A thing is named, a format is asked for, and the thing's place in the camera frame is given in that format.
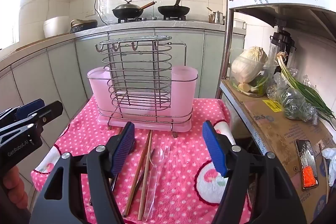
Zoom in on metal shelf rack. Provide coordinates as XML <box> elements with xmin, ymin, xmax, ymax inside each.
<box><xmin>215</xmin><ymin>0</ymin><xmax>336</xmax><ymax>224</ymax></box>

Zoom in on cardboard sheet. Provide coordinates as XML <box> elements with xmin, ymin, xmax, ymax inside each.
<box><xmin>223</xmin><ymin>80</ymin><xmax>336</xmax><ymax>224</ymax></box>

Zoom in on grey base cabinets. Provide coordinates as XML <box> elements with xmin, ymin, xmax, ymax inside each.
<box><xmin>0</xmin><ymin>27</ymin><xmax>246</xmax><ymax>188</ymax></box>

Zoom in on plastic bag of greens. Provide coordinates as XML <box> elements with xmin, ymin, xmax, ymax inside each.
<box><xmin>267</xmin><ymin>68</ymin><xmax>319</xmax><ymax>126</ymax></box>

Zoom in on green onions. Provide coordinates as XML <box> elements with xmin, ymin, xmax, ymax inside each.
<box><xmin>277</xmin><ymin>52</ymin><xmax>336</xmax><ymax>122</ymax></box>

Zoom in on clear plastic spoon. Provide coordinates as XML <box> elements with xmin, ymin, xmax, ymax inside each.
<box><xmin>143</xmin><ymin>147</ymin><xmax>165</xmax><ymax>222</ymax></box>

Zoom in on white plastic bag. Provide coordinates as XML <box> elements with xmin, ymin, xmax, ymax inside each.
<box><xmin>322</xmin><ymin>147</ymin><xmax>336</xmax><ymax>188</ymax></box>

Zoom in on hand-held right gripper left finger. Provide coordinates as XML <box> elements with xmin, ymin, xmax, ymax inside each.
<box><xmin>29</xmin><ymin>121</ymin><xmax>135</xmax><ymax>224</ymax></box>

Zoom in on napa cabbage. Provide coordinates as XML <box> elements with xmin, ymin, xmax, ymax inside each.
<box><xmin>231</xmin><ymin>46</ymin><xmax>268</xmax><ymax>83</ymax></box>

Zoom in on tan bamboo ring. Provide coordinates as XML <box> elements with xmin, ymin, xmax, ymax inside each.
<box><xmin>71</xmin><ymin>19</ymin><xmax>97</xmax><ymax>26</ymax></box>

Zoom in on black wok with lid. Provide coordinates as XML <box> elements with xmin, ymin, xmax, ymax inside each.
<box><xmin>112</xmin><ymin>0</ymin><xmax>157</xmax><ymax>20</ymax></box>

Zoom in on pink polka dot towel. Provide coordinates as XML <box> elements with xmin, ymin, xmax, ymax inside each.
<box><xmin>31</xmin><ymin>97</ymin><xmax>252</xmax><ymax>224</ymax></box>

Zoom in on window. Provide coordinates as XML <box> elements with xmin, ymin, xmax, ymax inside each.
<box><xmin>0</xmin><ymin>0</ymin><xmax>34</xmax><ymax>50</ymax></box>

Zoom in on brown wooden chopstick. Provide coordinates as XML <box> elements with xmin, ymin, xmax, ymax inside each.
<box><xmin>138</xmin><ymin>132</ymin><xmax>153</xmax><ymax>220</ymax></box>
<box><xmin>122</xmin><ymin>131</ymin><xmax>151</xmax><ymax>217</ymax></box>

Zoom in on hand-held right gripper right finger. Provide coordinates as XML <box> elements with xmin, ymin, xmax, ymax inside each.
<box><xmin>202</xmin><ymin>120</ymin><xmax>307</xmax><ymax>224</ymax></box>

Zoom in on pink utensil holder wire rack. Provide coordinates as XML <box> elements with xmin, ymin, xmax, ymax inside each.
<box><xmin>87</xmin><ymin>35</ymin><xmax>198</xmax><ymax>138</ymax></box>

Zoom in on steel pot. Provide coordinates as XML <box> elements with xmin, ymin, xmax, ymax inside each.
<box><xmin>209</xmin><ymin>11</ymin><xmax>225</xmax><ymax>24</ymax></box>

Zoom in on black blender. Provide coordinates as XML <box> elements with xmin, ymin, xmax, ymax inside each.
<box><xmin>268</xmin><ymin>19</ymin><xmax>296</xmax><ymax>68</ymax></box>

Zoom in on black frying pan wooden handle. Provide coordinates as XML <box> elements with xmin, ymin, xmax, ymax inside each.
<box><xmin>157</xmin><ymin>0</ymin><xmax>190</xmax><ymax>17</ymax></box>

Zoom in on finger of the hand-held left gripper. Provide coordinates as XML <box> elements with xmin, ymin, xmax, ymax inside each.
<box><xmin>0</xmin><ymin>101</ymin><xmax>64</xmax><ymax>147</ymax></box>
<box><xmin>0</xmin><ymin>99</ymin><xmax>46</xmax><ymax>126</ymax></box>

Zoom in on person's left hand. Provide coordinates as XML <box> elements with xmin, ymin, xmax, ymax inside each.
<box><xmin>0</xmin><ymin>165</ymin><xmax>28</xmax><ymax>209</ymax></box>

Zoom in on gas stove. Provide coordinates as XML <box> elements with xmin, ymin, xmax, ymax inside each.
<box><xmin>117</xmin><ymin>16</ymin><xmax>187</xmax><ymax>23</ymax></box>

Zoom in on metal grater orange handle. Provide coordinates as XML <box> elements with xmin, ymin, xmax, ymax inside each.
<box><xmin>296</xmin><ymin>139</ymin><xmax>319</xmax><ymax>190</ymax></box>

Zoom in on white rice cooker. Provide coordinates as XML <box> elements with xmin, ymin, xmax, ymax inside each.
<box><xmin>43</xmin><ymin>16</ymin><xmax>70</xmax><ymax>39</ymax></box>

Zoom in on black power cable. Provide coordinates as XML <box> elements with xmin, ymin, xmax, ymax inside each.
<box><xmin>93</xmin><ymin>0</ymin><xmax>105</xmax><ymax>26</ymax></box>

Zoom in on clear splash guard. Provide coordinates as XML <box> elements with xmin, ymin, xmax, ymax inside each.
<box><xmin>97</xmin><ymin>0</ymin><xmax>116</xmax><ymax>25</ymax></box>

